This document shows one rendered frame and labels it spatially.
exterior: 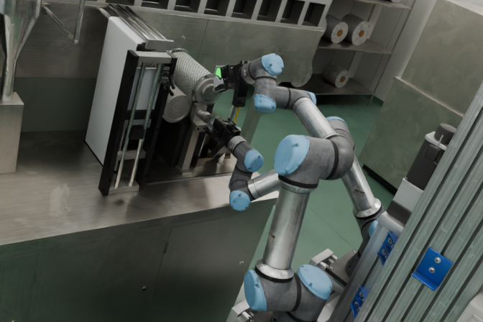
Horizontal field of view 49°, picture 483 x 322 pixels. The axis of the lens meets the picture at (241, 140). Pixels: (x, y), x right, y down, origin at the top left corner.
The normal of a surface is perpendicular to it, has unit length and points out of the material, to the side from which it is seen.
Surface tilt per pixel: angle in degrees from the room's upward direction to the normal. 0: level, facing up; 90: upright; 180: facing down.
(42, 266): 90
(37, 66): 90
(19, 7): 90
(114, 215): 0
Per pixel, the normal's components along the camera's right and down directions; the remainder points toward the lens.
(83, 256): 0.57, 0.51
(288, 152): -0.88, -0.25
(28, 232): 0.30, -0.85
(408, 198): -0.64, 0.16
